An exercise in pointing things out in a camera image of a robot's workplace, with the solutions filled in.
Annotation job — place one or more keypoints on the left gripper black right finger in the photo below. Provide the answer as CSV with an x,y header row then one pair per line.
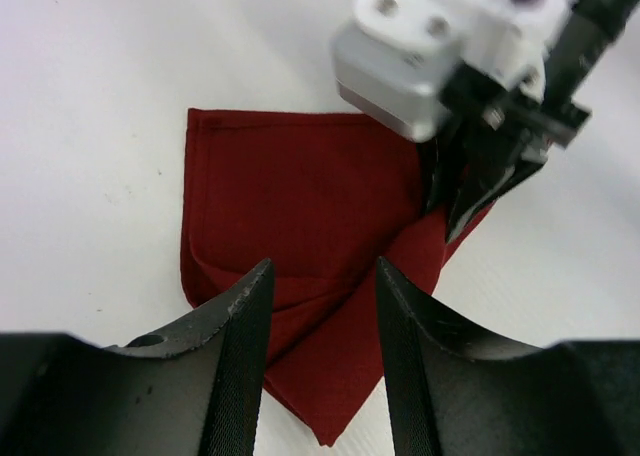
x,y
456,388

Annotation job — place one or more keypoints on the dark red cloth napkin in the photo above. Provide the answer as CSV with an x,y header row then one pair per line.
x,y
322,196

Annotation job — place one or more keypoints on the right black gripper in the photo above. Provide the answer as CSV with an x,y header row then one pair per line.
x,y
511,128

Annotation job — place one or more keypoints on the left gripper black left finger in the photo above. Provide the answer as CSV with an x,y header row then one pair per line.
x,y
191,387

